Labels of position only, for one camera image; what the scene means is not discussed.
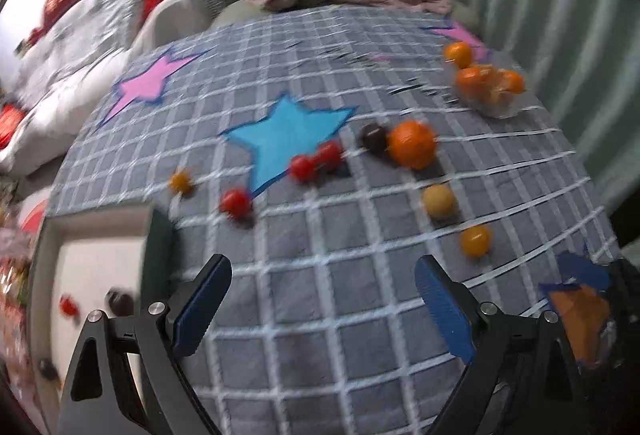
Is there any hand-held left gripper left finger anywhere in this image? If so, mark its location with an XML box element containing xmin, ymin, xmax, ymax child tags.
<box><xmin>59</xmin><ymin>254</ymin><xmax>233</xmax><ymax>435</ymax></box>

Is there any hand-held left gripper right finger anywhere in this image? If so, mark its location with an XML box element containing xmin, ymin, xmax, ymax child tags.
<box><xmin>415</xmin><ymin>255</ymin><xmax>588</xmax><ymax>435</ymax></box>

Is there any green box with white inside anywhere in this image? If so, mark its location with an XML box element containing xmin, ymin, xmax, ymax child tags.
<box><xmin>27</xmin><ymin>205</ymin><xmax>173</xmax><ymax>421</ymax></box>

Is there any clear glass bowl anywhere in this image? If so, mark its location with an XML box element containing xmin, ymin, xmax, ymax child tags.
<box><xmin>452</xmin><ymin>60</ymin><xmax>528</xmax><ymax>120</ymax></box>

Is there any small round orange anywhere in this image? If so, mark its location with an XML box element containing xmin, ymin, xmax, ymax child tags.
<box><xmin>460</xmin><ymin>224</ymin><xmax>493</xmax><ymax>259</ymax></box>

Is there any brown round fruit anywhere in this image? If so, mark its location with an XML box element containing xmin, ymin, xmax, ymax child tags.
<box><xmin>421</xmin><ymin>184</ymin><xmax>458</xmax><ymax>220</ymax></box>

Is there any grey checked star tablecloth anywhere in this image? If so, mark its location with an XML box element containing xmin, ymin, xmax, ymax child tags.
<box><xmin>44</xmin><ymin>5</ymin><xmax>626</xmax><ymax>435</ymax></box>

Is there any small orange kumquat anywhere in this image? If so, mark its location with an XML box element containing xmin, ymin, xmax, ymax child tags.
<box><xmin>169</xmin><ymin>169</ymin><xmax>195</xmax><ymax>194</ymax></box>

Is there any large orange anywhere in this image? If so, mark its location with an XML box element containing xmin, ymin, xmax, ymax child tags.
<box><xmin>388</xmin><ymin>120</ymin><xmax>438</xmax><ymax>170</ymax></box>

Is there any mandarin orange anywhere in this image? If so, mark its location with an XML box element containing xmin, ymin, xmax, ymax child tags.
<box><xmin>456</xmin><ymin>67</ymin><xmax>485</xmax><ymax>96</ymax></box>
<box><xmin>500</xmin><ymin>70</ymin><xmax>527</xmax><ymax>96</ymax></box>
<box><xmin>444</xmin><ymin>41</ymin><xmax>474</xmax><ymax>68</ymax></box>

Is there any red cushion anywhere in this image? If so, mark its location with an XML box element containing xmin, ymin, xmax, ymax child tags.
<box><xmin>0</xmin><ymin>105</ymin><xmax>27</xmax><ymax>150</ymax></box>

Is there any sofa with striped cover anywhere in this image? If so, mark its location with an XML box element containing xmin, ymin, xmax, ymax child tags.
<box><xmin>0</xmin><ymin>0</ymin><xmax>238</xmax><ymax>178</ymax></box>

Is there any pale green curtain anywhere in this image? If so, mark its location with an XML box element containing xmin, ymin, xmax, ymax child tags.
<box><xmin>382</xmin><ymin>0</ymin><xmax>640</xmax><ymax>221</ymax></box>

